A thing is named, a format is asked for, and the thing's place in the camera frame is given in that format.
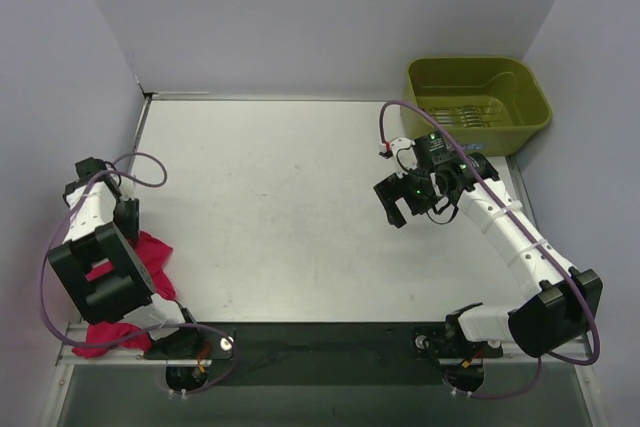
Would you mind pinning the olive green plastic basin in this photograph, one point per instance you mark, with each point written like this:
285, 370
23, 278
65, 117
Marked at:
489, 104

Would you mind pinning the pink t shirt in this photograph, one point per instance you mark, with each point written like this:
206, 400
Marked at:
154, 254

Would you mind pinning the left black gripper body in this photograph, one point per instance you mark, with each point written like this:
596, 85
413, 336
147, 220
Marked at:
129, 217

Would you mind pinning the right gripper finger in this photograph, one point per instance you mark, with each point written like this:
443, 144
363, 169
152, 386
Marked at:
388, 201
395, 217

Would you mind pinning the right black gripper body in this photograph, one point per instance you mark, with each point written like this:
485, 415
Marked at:
391, 195

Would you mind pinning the aluminium front rail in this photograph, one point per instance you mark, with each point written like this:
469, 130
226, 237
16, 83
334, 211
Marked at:
131, 353

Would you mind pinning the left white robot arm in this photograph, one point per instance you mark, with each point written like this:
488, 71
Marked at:
113, 272

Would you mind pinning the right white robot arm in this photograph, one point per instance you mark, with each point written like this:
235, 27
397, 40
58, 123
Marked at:
559, 301

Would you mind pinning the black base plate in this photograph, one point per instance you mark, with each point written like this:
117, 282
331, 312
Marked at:
320, 354

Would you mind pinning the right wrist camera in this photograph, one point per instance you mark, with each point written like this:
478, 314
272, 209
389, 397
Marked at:
400, 151

